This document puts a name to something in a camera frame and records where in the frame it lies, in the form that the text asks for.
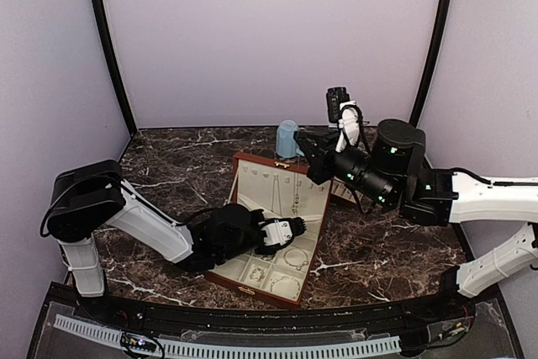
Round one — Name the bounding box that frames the silver bangle back right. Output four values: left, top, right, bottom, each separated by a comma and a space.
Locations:
282, 248, 309, 271

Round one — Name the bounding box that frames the red jewelry box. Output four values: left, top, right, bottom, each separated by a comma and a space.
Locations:
205, 152, 332, 309

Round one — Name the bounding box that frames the silver bangle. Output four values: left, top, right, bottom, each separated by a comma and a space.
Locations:
282, 248, 309, 271
270, 275, 302, 300

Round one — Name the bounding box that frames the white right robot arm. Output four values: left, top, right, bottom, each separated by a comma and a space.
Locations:
293, 87, 537, 320

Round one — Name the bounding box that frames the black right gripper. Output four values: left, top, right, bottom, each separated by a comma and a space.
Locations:
294, 129, 398, 209

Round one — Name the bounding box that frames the silver bangle front right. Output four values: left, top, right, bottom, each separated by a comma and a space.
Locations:
270, 275, 302, 300

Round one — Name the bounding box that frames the red jewelry display tray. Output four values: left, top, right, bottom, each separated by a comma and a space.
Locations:
330, 178, 359, 209

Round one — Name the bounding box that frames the white perforated cable rail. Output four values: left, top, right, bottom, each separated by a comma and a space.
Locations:
50, 315, 403, 359

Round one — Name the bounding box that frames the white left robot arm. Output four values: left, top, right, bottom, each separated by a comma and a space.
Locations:
40, 160, 306, 322

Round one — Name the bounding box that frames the gold crystal pendant earring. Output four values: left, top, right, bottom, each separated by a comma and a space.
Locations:
246, 267, 266, 284

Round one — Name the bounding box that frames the light blue faceted mug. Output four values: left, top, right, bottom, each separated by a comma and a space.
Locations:
276, 119, 303, 159

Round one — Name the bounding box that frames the thin chain hung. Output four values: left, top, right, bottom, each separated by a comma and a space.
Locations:
291, 179, 302, 216

